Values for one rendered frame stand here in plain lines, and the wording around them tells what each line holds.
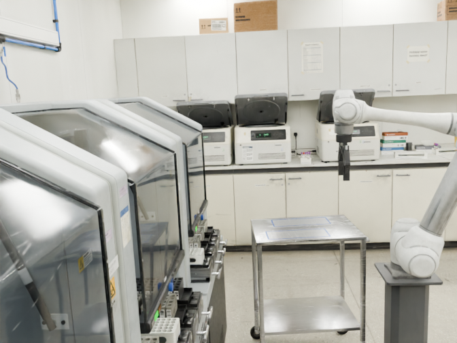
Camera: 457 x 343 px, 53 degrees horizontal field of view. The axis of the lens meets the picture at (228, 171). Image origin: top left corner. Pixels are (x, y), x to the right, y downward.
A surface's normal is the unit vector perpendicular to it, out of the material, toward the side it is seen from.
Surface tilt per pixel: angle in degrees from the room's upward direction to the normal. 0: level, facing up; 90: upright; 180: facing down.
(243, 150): 90
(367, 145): 90
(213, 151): 90
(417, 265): 96
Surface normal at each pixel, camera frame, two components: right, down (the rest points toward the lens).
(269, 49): -0.07, 0.18
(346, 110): -0.32, 0.15
